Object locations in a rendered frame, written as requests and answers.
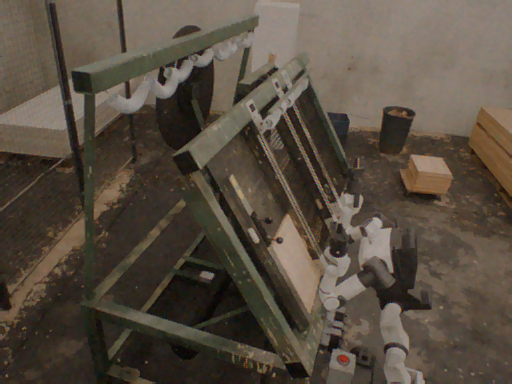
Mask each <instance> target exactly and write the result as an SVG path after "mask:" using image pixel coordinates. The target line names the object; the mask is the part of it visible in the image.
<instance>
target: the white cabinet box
mask: <svg viewBox="0 0 512 384"><path fill-rule="evenodd" d="M299 5H300V4H295V3H284V2H274V1H265V0H260V1H259V2H258V3H257V4H255V11H254V14H258V15H259V26H258V27H257V28H255V29H254V32H253V34H254V39H253V56H252V71H251V74H252V73H253V72H254V71H256V70H257V69H259V68H260V67H261V66H262V65H265V64H270V65H276V67H278V68H279V69H280V68H282V67H283V65H286V64H287V62H288V61H291V59H292V58H293V57H295V44H296V36H297V28H298V20H299Z"/></svg>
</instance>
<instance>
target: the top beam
mask: <svg viewBox="0 0 512 384"><path fill-rule="evenodd" d="M309 62H310V61H309V59H308V55H307V53H306V52H304V53H300V54H299V55H297V56H295V57H293V58H292V59H291V61H288V62H287V64H286V65H283V67H282V68H280V69H279V70H278V71H276V72H275V73H274V74H273V75H271V76H270V78H267V79H266V81H265V82H262V83H261V85H260V86H257V88H256V89H254V90H253V91H252V92H250V93H249V95H246V96H245V97H244V99H241V100H240V102H239V103H236V105H235V106H233V107H231V109H230V110H228V111H227V112H226V113H224V114H223V116H220V117H219V119H218V120H215V121H214V123H213V124H210V126H209V127H207V128H206V129H205V130H203V131H202V133H200V134H198V135H197V137H194V138H193V140H192V141H189V143H188V144H186V145H185V146H184V147H183V148H181V149H180V150H179V151H177V152H176V154H173V155H172V159H173V160H174V162H175V163H176V166H177V167H178V169H179V170H180V173H181V174H182V175H189V174H191V173H193V172H195V171H199V170H201V169H202V167H204V166H205V165H206V163H208V162H209V161H210V159H211V158H213V157H214V155H215V154H217V153H218V152H219V151H220V150H222V149H223V147H224V146H225V145H227V143H228V142H229V141H231V139H232V138H233V137H235V136H236V134H237V133H239V132H240V130H241V129H242V128H244V126H245V125H246V124H248V123H249V121H250V120H252V117H251V116H250V114H249V111H248V109H247V107H246V106H245V103H248V102H249V100H250V99H253V103H254V104H255V106H256V107H257V111H258V112H260V111H261V109H262V108H263V107H265V106H266V104H267V103H269V102H270V100H271V99H273V98H274V96H276V95H277V93H276V91H275V90H274V86H273V84H272V81H273V80H274V79H275V78H277V80H278V83H279V85H280V86H281V88H282V89H283V88H284V87H285V86H287V85H286V82H285V81H284V79H283V76H282V73H283V71H284V70H286V71H287V75H288V77H289V78H290V80H292V79H293V78H295V76H296V75H297V74H299V73H300V71H301V70H303V69H304V67H305V66H307V65H308V63H309Z"/></svg>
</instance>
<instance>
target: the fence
mask: <svg viewBox="0 0 512 384"><path fill-rule="evenodd" d="M232 177H233V178H234V180H235V181H236V179H235V177H234V175H233V174H232V175H227V176H226V177H225V179H224V180H223V183H224V184H225V186H226V188H227V190H228V192H229V193H230V195H231V197H232V199H233V201H234V202H235V203H236V206H237V208H238V209H239V210H240V214H241V215H242V216H243V218H244V221H245V222H246V223H247V225H248V226H249V228H251V227H252V228H253V231H255V233H256V235H257V237H258V239H259V242H258V245H259V247H260V248H261V251H262V252H263V254H264V256H266V259H269V258H271V259H272V260H273V262H274V264H275V266H276V268H277V269H276V270H275V273H274V274H275V276H276V277H277V278H278V281H279V283H280V284H281V285H282V287H283V290H284V291H285V293H286V294H287V297H288V298H289V300H290V302H291V304H292V306H293V307H294V309H295V311H296V313H297V315H298V316H299V317H300V320H301V322H302V323H303V324H304V325H309V324H310V323H311V320H312V317H311V315H310V314H309V313H308V310H307V308H306V306H304V302H303V301H302V299H301V298H300V295H299V294H298V292H297V290H295V286H294V285H293V283H292V281H291V279H290V277H289V276H288V274H287V272H286V270H285V269H284V267H283V264H282V263H281V261H280V260H279V258H278V256H277V254H276V252H275V251H274V248H273V247H272V245H271V244H270V248H267V246H266V243H265V242H264V240H263V239H262V238H261V235H260V233H259V231H257V227H256V226H255V224H254V223H253V220H252V218H251V217H250V215H251V214H252V213H253V209H252V208H251V206H250V205H249V204H248V201H247V199H246V197H244V198H243V199H241V197H240V195H239V193H238V192H237V191H238V190H239V189H240V186H239V184H238V183H237V181H236V184H237V186H236V188H235V186H234V184H233V183H232V181H231V178H232ZM240 191H241V192H242V190H241V189H240ZM242 194H243V196H244V193H243V192H242Z"/></svg>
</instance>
